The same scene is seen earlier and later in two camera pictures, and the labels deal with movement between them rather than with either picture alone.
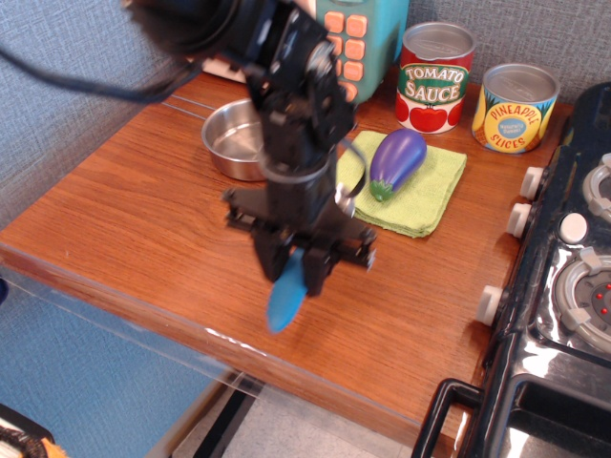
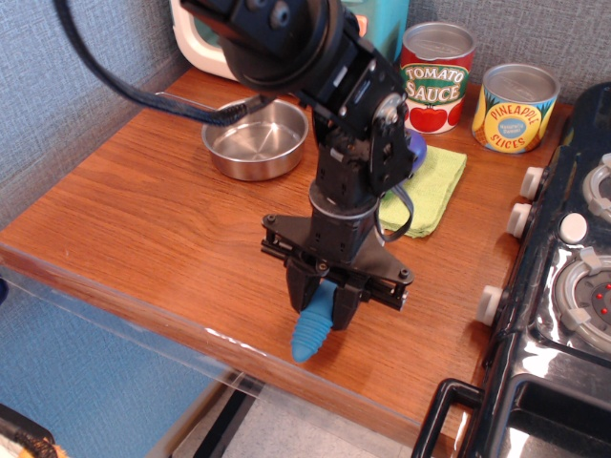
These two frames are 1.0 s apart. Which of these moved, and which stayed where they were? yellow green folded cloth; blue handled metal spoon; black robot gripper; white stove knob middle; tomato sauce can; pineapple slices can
Moved: blue handled metal spoon; black robot gripper
Stayed: white stove knob middle; pineapple slices can; tomato sauce can; yellow green folded cloth
